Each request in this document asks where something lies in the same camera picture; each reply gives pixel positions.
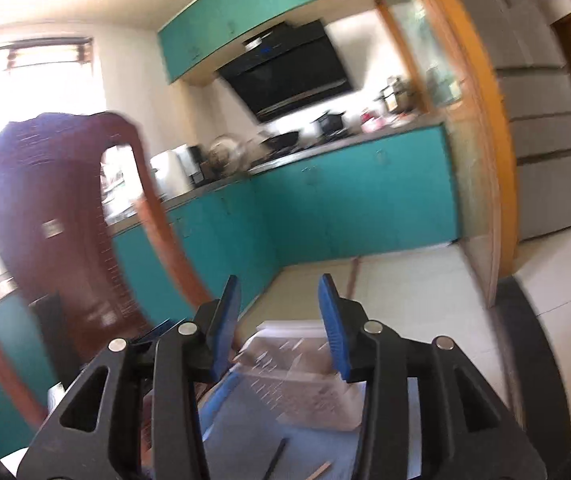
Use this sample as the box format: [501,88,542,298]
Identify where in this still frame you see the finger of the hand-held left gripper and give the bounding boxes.
[130,317,178,348]

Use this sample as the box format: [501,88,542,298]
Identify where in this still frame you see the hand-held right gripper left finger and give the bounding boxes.
[18,274,242,480]

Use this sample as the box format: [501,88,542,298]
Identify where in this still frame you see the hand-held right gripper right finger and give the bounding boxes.
[318,272,547,480]

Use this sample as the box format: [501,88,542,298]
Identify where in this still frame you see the white perforated utensil holder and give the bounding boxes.
[232,317,367,434]

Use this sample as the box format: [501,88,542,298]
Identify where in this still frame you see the black chopstick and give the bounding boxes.
[264,437,289,480]

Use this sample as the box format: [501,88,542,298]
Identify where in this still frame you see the light wooden chopstick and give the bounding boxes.
[307,461,337,480]

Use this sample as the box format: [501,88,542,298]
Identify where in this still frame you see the blue striped tablecloth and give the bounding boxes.
[198,370,429,480]

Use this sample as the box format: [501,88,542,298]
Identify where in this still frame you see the carved wooden chair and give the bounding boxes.
[0,111,218,443]

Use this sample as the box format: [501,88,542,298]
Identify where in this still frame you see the white kitchen appliance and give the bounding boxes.
[149,149,189,202]

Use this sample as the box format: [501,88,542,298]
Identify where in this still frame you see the kitchen countertop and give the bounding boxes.
[102,114,447,223]

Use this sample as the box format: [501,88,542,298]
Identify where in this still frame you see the glass lid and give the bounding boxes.
[207,134,252,173]

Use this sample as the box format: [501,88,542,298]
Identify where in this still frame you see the black wok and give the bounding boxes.
[259,130,302,155]

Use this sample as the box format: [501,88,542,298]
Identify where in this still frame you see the black pot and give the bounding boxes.
[312,110,350,139]

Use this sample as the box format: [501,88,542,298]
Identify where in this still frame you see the wooden framed glass door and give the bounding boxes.
[373,0,519,308]

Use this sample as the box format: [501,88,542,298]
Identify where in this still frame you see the window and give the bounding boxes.
[0,35,105,128]

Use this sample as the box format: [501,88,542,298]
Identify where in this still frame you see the black range hood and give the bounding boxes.
[215,19,356,124]

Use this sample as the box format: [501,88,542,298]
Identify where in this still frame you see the silver refrigerator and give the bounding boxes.
[435,0,571,242]

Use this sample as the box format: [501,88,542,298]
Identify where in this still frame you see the teal upper kitchen cabinets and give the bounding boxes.
[156,0,383,87]

